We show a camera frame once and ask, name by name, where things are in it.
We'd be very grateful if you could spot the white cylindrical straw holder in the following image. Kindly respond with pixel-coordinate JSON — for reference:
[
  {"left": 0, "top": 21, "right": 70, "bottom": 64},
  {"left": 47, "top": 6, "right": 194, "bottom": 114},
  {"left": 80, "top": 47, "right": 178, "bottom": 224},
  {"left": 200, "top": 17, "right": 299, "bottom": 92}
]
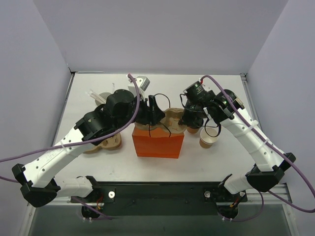
[{"left": 95, "top": 92, "right": 112, "bottom": 106}]

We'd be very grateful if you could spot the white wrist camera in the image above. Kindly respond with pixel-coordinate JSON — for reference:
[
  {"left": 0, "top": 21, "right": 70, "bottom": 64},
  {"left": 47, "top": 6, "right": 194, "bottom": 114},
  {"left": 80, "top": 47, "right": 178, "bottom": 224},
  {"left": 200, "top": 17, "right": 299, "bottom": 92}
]
[
  {"left": 200, "top": 78, "right": 212, "bottom": 91},
  {"left": 127, "top": 74, "right": 150, "bottom": 101}
]

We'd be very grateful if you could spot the orange paper bag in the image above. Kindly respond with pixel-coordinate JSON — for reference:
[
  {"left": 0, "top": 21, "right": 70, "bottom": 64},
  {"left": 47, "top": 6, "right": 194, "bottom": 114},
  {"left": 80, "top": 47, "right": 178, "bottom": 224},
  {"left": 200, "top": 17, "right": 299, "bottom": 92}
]
[{"left": 132, "top": 92, "right": 185, "bottom": 159}]

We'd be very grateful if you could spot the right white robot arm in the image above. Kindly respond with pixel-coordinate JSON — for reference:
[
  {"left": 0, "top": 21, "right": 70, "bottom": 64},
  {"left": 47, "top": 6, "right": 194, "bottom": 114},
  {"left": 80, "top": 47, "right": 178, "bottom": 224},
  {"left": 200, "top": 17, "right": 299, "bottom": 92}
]
[{"left": 181, "top": 81, "right": 296, "bottom": 201}]

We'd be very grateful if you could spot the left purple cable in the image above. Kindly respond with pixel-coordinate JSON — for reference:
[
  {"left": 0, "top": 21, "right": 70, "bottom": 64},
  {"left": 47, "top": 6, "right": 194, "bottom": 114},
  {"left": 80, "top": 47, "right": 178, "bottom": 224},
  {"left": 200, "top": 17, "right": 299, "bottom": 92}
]
[{"left": 0, "top": 73, "right": 141, "bottom": 220}]

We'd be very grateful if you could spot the brown pulp cup carrier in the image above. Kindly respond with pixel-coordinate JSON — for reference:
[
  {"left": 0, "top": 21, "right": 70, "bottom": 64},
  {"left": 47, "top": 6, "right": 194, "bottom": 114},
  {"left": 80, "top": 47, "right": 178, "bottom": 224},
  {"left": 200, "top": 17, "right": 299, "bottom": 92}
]
[{"left": 135, "top": 108, "right": 187, "bottom": 134}]

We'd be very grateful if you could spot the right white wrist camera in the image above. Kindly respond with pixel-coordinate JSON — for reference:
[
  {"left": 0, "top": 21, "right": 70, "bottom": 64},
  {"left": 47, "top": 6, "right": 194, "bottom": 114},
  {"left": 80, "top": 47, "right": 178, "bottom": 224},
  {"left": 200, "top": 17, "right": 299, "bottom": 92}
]
[{"left": 200, "top": 78, "right": 212, "bottom": 91}]

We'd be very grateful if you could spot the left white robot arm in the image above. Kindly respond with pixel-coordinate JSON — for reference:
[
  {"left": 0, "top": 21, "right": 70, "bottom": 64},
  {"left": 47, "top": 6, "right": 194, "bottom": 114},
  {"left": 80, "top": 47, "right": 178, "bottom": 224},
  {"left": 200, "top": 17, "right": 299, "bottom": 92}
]
[{"left": 12, "top": 89, "right": 165, "bottom": 207}]

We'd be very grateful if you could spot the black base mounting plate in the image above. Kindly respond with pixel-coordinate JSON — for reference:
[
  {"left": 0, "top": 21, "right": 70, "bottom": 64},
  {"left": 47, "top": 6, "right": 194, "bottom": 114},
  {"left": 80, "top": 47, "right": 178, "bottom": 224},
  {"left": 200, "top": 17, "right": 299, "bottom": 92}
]
[{"left": 80, "top": 181, "right": 248, "bottom": 217}]

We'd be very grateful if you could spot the brown paper coffee cup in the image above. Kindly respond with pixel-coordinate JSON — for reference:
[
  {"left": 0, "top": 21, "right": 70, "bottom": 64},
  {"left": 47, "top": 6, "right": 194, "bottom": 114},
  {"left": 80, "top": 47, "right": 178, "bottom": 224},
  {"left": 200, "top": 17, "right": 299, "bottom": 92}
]
[{"left": 187, "top": 127, "right": 199, "bottom": 134}]

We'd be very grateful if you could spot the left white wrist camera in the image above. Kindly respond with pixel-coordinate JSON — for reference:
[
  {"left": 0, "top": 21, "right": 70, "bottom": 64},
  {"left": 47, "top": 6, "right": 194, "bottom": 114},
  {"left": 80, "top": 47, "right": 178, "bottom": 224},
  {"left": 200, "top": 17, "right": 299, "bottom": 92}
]
[{"left": 127, "top": 74, "right": 150, "bottom": 101}]

